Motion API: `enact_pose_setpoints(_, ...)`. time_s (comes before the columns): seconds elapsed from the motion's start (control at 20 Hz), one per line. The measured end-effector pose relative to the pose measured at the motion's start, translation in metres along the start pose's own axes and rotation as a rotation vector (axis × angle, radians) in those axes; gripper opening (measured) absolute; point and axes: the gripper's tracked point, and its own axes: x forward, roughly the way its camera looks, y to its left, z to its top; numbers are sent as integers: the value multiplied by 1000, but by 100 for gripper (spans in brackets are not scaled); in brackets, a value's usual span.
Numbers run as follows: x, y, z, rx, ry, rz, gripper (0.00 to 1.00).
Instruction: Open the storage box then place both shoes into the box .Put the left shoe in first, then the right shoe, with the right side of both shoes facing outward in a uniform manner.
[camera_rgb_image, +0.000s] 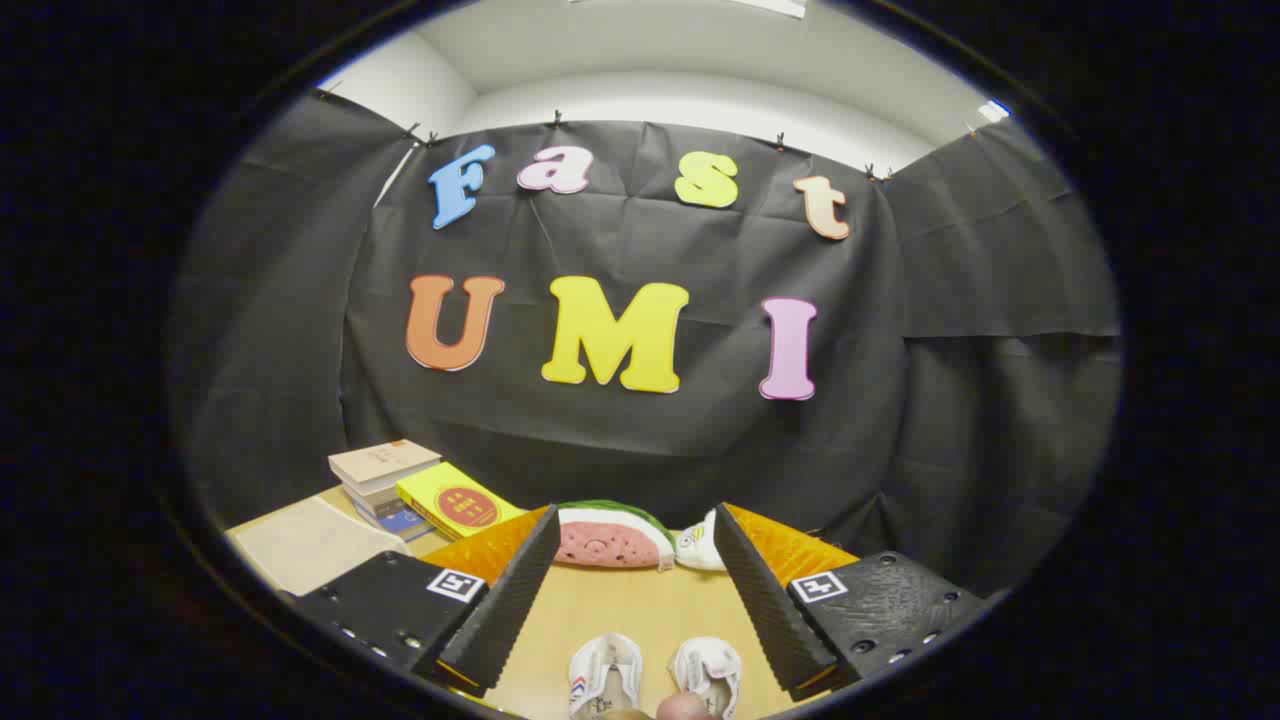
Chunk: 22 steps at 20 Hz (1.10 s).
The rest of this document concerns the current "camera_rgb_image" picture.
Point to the black backdrop cloth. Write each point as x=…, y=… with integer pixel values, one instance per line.
x=650, y=450

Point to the white shoe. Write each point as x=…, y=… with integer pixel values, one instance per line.
x=710, y=670
x=605, y=670

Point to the watermelon slice plush toy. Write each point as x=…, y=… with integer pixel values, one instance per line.
x=610, y=540

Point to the blue book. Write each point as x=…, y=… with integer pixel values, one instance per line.
x=405, y=522

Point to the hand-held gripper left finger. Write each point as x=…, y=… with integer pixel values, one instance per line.
x=510, y=610

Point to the white ceiling light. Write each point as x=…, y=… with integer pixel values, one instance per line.
x=775, y=6

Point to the beige storage box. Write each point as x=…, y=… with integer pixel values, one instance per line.
x=310, y=545

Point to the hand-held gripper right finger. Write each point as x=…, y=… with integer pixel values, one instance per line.
x=765, y=600

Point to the white plush toy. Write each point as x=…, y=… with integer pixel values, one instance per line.
x=700, y=548

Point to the yellow book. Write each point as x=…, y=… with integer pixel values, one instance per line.
x=450, y=500

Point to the grey book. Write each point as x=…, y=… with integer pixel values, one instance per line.
x=365, y=498

